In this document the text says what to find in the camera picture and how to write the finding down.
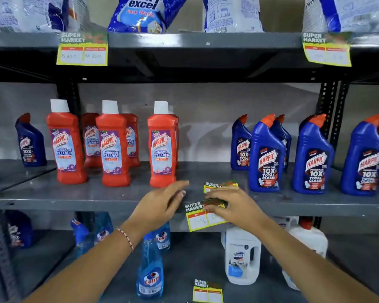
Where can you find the white cleaner jug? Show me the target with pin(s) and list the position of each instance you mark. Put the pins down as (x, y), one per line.
(241, 258)
(287, 221)

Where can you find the white bottle with red cap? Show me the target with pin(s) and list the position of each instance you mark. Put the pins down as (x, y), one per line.
(311, 239)

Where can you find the person's left forearm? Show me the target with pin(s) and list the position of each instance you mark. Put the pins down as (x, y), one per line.
(82, 274)

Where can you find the person's right fingers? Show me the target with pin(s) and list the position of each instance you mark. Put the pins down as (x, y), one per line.
(218, 200)

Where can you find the grey metal shelf rack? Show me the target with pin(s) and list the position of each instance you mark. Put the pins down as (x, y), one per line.
(98, 195)
(19, 173)

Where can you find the white blue detergent bag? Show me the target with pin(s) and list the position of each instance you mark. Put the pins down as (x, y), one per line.
(25, 14)
(315, 15)
(232, 14)
(366, 14)

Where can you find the person's right forearm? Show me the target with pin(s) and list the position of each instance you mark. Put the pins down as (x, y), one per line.
(309, 268)

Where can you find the row of blue cleaner bottles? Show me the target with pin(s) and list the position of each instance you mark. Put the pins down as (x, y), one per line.
(267, 160)

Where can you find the white orange detergent bag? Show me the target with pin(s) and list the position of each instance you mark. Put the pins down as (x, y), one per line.
(79, 12)

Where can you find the group of red cleaner bottles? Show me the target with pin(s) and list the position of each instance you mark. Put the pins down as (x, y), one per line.
(66, 148)

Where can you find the yellow green price tag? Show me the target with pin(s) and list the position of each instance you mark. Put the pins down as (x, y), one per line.
(218, 186)
(207, 293)
(197, 221)
(82, 48)
(327, 50)

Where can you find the person's left little finger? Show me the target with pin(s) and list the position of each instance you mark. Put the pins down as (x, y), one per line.
(175, 186)

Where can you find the person's right hand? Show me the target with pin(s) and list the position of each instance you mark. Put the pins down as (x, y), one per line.
(240, 209)

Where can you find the blue toilet cleaner bottle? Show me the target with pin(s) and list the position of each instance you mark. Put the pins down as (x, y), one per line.
(19, 230)
(31, 145)

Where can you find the blue glass cleaner spray bottle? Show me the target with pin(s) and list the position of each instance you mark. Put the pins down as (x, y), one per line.
(150, 268)
(103, 228)
(81, 236)
(163, 238)

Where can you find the person's left hand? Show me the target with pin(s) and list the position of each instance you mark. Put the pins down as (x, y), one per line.
(154, 206)

